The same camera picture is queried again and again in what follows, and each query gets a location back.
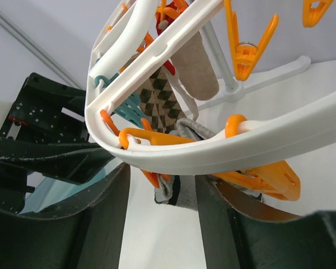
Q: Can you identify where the beige sock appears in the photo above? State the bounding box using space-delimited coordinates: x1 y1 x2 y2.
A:
171 33 220 101

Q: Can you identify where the teal plastic basket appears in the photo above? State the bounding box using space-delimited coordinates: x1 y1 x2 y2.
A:
20 158 122 214

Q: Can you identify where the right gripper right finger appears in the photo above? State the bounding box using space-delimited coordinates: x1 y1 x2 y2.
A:
195 175 336 268

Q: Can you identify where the orange clothes peg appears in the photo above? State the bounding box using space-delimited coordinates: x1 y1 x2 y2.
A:
211 114 301 201
118 128 195 150
224 1 279 81

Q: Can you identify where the grey striped sock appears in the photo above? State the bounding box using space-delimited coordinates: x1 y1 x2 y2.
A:
154 118 216 211

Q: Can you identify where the white oval clip hanger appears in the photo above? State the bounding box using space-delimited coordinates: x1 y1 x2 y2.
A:
85 1 336 175

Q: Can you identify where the teal clothes peg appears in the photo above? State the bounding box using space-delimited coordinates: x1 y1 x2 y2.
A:
95 73 148 128

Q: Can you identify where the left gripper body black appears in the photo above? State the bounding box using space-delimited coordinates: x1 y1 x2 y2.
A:
0 73 113 214

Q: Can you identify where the brown checkered sock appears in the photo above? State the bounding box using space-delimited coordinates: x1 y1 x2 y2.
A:
135 67 186 133

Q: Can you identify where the metal drying rack stand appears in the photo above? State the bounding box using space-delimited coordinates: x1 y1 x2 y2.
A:
197 22 311 111

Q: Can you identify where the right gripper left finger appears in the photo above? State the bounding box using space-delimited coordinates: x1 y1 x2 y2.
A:
0 163 130 268

